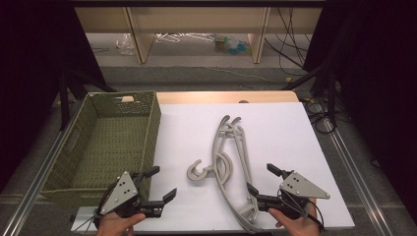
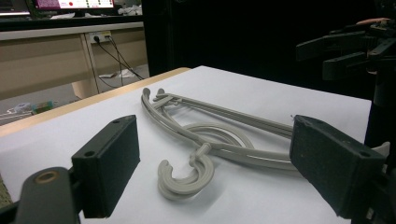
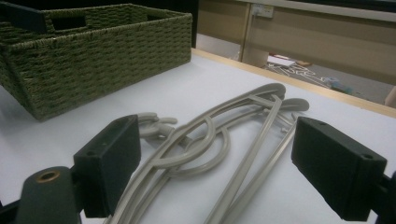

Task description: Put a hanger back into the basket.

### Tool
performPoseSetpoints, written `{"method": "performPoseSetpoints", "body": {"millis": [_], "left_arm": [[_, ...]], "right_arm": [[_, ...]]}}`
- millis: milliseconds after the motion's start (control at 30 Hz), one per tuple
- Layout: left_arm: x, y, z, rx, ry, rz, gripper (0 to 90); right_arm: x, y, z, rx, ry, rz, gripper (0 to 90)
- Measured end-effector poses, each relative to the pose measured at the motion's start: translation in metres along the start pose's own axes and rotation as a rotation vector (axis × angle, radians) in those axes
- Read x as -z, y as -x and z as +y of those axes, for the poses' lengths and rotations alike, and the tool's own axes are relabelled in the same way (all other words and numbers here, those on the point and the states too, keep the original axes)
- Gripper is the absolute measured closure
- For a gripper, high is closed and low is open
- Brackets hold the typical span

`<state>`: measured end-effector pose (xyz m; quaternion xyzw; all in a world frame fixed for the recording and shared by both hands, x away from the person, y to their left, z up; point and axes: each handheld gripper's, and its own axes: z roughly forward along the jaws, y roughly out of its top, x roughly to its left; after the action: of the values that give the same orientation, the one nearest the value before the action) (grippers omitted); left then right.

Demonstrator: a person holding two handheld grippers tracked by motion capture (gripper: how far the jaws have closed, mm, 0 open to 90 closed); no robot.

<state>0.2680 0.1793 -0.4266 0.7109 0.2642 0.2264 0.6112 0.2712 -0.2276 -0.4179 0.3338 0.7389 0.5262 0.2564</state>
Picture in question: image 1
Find light wooden shelf frame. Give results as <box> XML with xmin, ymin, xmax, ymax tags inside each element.
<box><xmin>74</xmin><ymin>6</ymin><xmax>324</xmax><ymax>65</ymax></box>

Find person's right hand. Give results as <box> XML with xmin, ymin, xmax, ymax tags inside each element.
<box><xmin>268</xmin><ymin>198</ymin><xmax>321</xmax><ymax>236</ymax></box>

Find black coiled floor cable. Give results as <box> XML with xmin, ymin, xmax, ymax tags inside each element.
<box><xmin>303</xmin><ymin>97</ymin><xmax>339</xmax><ymax>135</ymax></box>

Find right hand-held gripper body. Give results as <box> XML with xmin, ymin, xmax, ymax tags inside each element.
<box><xmin>256</xmin><ymin>169</ymin><xmax>331</xmax><ymax>220</ymax></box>

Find grey plastic clothes hanger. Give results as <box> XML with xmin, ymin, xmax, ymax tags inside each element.
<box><xmin>186</xmin><ymin>114</ymin><xmax>260</xmax><ymax>231</ymax></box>
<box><xmin>210</xmin><ymin>116</ymin><xmax>264</xmax><ymax>232</ymax></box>

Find green woven basket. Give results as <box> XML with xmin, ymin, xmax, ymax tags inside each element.
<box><xmin>39</xmin><ymin>90</ymin><xmax>162</xmax><ymax>208</ymax></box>

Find aluminium rail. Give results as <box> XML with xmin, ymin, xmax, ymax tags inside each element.
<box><xmin>323</xmin><ymin>117</ymin><xmax>396</xmax><ymax>236</ymax></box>
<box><xmin>0</xmin><ymin>126</ymin><xmax>73</xmax><ymax>236</ymax></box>

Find right hand-held gripper cable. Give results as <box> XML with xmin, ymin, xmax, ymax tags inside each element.
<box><xmin>277</xmin><ymin>188</ymin><xmax>327</xmax><ymax>231</ymax></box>

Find white table sheet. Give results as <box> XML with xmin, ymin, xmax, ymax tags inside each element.
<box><xmin>70</xmin><ymin>101</ymin><xmax>356</xmax><ymax>233</ymax></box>

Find clear plastic bag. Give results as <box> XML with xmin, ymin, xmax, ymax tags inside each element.
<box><xmin>115</xmin><ymin>32</ymin><xmax>136</xmax><ymax>56</ymax></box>

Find black metal stand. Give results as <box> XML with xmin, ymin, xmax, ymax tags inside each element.
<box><xmin>280</xmin><ymin>62</ymin><xmax>339</xmax><ymax>128</ymax></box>
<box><xmin>58</xmin><ymin>67</ymin><xmax>118</xmax><ymax>132</ymax></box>

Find left hand-held gripper cable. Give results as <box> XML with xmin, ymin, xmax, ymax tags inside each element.
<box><xmin>73</xmin><ymin>181</ymin><xmax>120</xmax><ymax>236</ymax></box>

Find black curtain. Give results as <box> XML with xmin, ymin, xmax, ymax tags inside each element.
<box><xmin>303</xmin><ymin>0</ymin><xmax>417</xmax><ymax>227</ymax></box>
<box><xmin>0</xmin><ymin>0</ymin><xmax>108</xmax><ymax>195</ymax></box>

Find black hanging cables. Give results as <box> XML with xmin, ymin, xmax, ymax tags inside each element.
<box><xmin>264</xmin><ymin>7</ymin><xmax>313</xmax><ymax>69</ymax></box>

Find thin light floor cable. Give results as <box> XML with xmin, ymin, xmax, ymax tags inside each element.
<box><xmin>205</xmin><ymin>66</ymin><xmax>287</xmax><ymax>84</ymax></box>

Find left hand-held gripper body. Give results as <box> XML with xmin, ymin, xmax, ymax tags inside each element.
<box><xmin>98</xmin><ymin>170</ymin><xmax>165</xmax><ymax>219</ymax></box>

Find hand-held gripper cable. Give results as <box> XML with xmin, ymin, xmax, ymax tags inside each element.
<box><xmin>277</xmin><ymin>188</ymin><xmax>327</xmax><ymax>231</ymax></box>
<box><xmin>73</xmin><ymin>181</ymin><xmax>120</xmax><ymax>236</ymax></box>

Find person's left hand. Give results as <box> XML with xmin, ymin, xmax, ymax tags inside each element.
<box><xmin>95</xmin><ymin>210</ymin><xmax>148</xmax><ymax>236</ymax></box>

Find colourful plastic toys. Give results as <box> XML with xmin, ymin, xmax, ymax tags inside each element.
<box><xmin>213</xmin><ymin>33</ymin><xmax>252</xmax><ymax>56</ymax></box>

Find white wire hangers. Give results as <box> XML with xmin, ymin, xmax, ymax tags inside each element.
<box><xmin>154</xmin><ymin>31</ymin><xmax>215</xmax><ymax>44</ymax></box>

